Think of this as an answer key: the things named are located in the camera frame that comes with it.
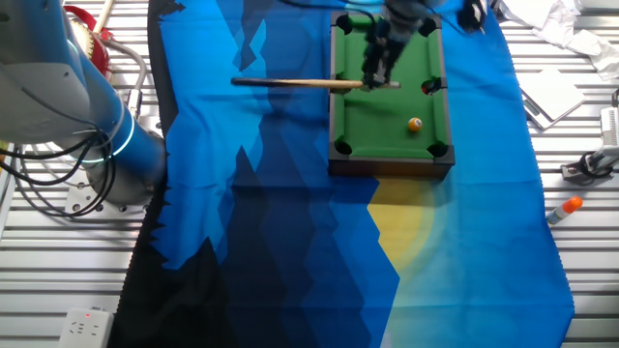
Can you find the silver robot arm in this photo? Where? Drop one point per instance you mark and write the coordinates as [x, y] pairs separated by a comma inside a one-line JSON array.
[[43, 96]]

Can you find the wooden drumstick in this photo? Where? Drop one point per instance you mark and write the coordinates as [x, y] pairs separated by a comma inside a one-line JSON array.
[[104, 14]]

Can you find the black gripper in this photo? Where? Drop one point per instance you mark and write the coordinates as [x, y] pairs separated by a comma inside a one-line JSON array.
[[389, 41]]

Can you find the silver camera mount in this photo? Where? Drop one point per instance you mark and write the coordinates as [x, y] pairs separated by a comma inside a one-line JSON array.
[[575, 173]]

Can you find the silver ribbed camera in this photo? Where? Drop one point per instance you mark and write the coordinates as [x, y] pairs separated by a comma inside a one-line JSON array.
[[610, 130]]

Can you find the white power strip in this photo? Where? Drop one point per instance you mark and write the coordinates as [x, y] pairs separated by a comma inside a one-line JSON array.
[[86, 328]]

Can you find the wooden pool cue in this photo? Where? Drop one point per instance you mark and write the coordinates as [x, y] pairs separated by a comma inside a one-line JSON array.
[[300, 83]]

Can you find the blue mountain print cloth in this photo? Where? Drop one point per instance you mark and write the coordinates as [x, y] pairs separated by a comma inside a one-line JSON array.
[[290, 217]]

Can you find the mini green pool table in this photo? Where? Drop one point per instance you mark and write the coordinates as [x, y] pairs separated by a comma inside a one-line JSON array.
[[382, 125]]

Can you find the white digital scale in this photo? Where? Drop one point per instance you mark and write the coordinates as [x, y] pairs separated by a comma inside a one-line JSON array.
[[551, 96]]

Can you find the colourful painted cloth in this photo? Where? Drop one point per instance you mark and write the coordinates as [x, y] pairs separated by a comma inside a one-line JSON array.
[[2, 154]]

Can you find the yellow striped nine ball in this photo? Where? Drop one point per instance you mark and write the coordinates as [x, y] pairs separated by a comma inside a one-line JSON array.
[[415, 124]]

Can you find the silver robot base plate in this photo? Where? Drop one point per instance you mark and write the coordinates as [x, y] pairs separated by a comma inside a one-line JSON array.
[[77, 200]]

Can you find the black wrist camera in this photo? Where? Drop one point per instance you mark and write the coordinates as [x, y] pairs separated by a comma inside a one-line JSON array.
[[471, 17]]

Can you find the red solid pool ball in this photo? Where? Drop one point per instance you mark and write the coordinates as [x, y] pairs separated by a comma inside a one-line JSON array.
[[426, 90]]

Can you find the crumpled white paper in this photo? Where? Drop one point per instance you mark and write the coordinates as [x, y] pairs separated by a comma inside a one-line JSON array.
[[556, 21]]

